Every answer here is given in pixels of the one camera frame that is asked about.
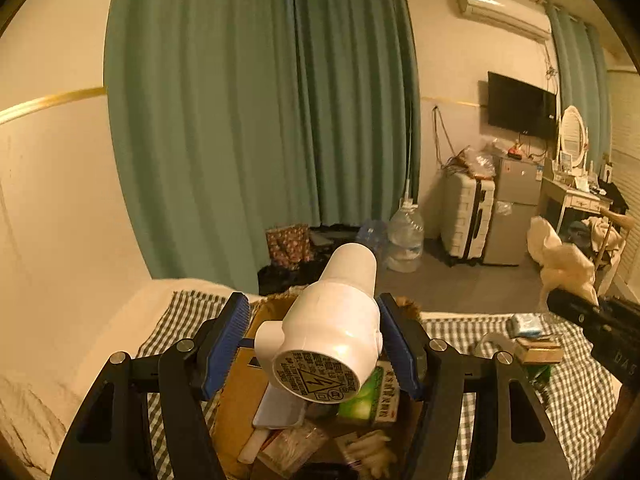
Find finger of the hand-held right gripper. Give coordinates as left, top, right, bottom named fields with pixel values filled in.
left=547, top=288, right=606, bottom=333

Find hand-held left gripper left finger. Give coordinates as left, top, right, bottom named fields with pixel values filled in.
left=50, top=292, right=251, bottom=480

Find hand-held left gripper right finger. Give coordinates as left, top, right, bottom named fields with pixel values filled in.
left=377, top=292, right=571, bottom=480

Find cream cloth bag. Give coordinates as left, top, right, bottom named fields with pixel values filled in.
left=527, top=215, right=598, bottom=306

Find cardboard box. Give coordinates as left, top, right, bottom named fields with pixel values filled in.
left=212, top=292, right=426, bottom=480

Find white hair dryer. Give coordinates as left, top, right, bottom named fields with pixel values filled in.
left=254, top=242, right=383, bottom=405

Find brown flat box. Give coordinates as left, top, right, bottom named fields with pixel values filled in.
left=515, top=337, right=563, bottom=363

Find green tissue box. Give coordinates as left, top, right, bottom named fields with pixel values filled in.
left=337, top=365, right=401, bottom=428

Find cream clothes on chair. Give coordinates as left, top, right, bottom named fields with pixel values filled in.
left=582, top=216, right=626, bottom=256

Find checkered blanket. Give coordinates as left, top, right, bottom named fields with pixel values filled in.
left=137, top=290, right=626, bottom=480

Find dark pile of clothes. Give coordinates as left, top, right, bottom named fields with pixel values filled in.
left=257, top=225, right=361, bottom=296

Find wooden chair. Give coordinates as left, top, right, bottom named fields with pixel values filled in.
left=592, top=207, right=636, bottom=301

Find white tube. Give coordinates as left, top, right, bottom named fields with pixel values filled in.
left=237, top=427, right=271, bottom=463

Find large clear water bottle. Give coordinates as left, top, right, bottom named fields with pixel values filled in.
left=386, top=199, right=426, bottom=273

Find pack of small water bottles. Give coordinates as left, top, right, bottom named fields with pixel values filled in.
left=356, top=220, right=391, bottom=261

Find white crumpled cloth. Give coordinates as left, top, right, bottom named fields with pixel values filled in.
left=345, top=430, right=396, bottom=478

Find white vanity table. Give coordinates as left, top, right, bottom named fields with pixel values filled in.
left=537, top=175, right=613, bottom=251

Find cream bed sheet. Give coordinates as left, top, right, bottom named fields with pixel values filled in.
left=65, top=277, right=261, bottom=411

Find grey mini fridge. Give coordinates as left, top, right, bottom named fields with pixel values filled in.
left=482, top=154, right=543, bottom=267

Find floral bag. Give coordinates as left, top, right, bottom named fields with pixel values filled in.
left=265, top=223, right=313, bottom=267

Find clear plastic packet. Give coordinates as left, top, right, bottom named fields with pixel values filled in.
left=257, top=422, right=331, bottom=478

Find white suitcase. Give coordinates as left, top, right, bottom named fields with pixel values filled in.
left=440, top=172, right=497, bottom=267

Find oval vanity mirror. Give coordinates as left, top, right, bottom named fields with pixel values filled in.
left=557, top=105, right=590, bottom=171

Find clear plastic bag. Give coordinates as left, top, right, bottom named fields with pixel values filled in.
left=462, top=145, right=498, bottom=178

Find white water pump rod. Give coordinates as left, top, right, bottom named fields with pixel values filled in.
left=404, top=100, right=418, bottom=206

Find cream knitted blanket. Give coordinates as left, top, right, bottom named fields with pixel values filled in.
left=0, top=375, right=71, bottom=476

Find wide teal curtain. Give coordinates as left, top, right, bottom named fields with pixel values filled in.
left=103, top=0, right=421, bottom=296

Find narrow teal curtain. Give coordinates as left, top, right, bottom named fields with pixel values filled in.
left=545, top=2, right=613, bottom=161

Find white air conditioner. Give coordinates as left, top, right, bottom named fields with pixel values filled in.
left=455, top=0, right=553, bottom=43

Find wall television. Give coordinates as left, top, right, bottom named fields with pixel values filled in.
left=487, top=71, right=558, bottom=138

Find wall cable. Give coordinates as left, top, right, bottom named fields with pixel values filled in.
left=432, top=105, right=453, bottom=171

